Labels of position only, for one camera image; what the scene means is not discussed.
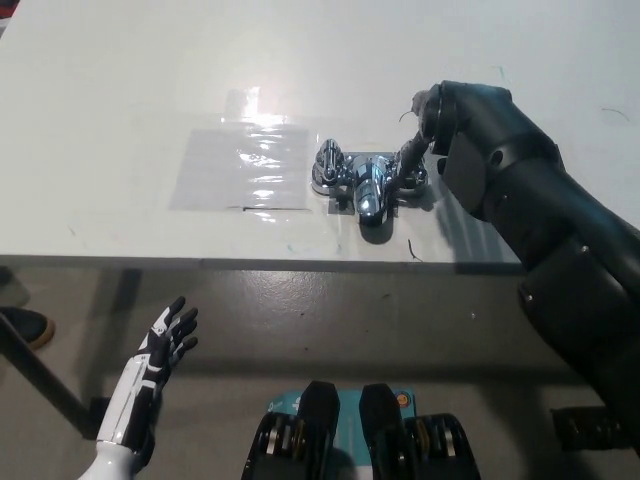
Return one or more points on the clear plastic sheet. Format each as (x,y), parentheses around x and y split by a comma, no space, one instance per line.
(240,170)

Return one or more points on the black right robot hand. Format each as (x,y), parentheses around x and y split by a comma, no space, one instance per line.
(485,140)

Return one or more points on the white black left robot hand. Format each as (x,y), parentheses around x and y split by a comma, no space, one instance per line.
(145,365)

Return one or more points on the black metal table frame bar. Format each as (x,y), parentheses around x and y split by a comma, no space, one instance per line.
(50,382)

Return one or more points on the black shoe tan sole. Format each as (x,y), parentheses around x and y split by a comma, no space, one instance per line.
(27,325)

